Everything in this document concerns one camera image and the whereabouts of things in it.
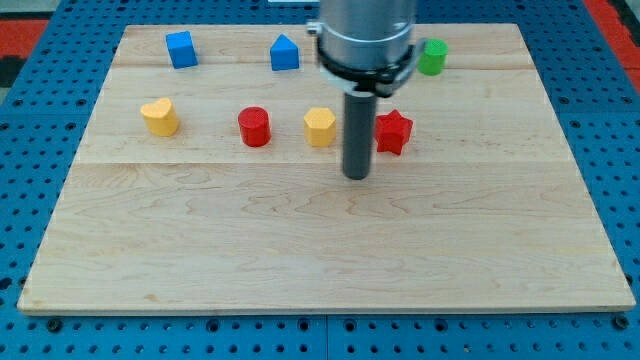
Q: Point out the green cylinder block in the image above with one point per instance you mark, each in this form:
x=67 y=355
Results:
x=433 y=58

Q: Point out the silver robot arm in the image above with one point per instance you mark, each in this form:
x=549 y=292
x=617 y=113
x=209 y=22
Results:
x=364 y=47

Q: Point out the yellow heart block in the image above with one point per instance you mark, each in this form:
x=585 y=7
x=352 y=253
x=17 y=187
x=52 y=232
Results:
x=160 y=117

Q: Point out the blue pentagon block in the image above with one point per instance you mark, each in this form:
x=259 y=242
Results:
x=284 y=54

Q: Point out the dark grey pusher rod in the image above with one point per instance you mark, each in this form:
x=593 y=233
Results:
x=358 y=132

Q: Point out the red star block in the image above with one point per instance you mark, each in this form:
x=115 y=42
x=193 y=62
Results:
x=392 y=132

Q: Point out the blue cube block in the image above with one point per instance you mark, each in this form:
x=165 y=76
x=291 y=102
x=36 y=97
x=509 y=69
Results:
x=181 y=49

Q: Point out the yellow hexagon block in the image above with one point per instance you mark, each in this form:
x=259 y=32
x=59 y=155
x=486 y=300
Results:
x=319 y=127

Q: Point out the light wooden board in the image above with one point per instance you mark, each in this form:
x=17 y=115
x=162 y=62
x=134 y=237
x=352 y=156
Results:
x=485 y=210

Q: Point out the red cylinder block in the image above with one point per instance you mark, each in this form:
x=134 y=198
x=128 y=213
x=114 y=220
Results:
x=254 y=126

